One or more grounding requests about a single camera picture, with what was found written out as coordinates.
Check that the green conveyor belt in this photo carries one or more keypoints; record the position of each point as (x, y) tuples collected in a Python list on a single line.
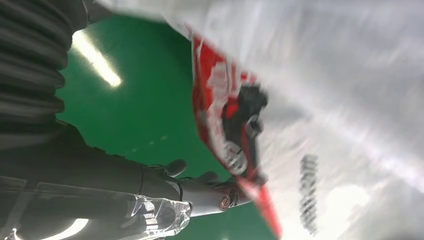
[(142, 116)]

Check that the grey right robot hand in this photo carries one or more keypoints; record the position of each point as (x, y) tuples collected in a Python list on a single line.
[(82, 185)]

